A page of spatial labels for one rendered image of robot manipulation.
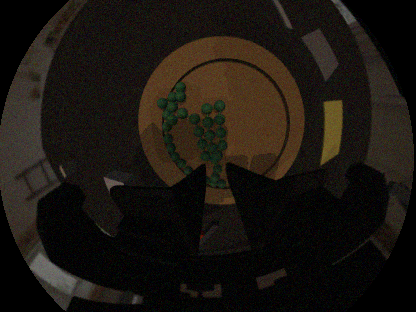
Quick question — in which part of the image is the round brown bead board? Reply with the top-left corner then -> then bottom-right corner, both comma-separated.
139,36 -> 305,204

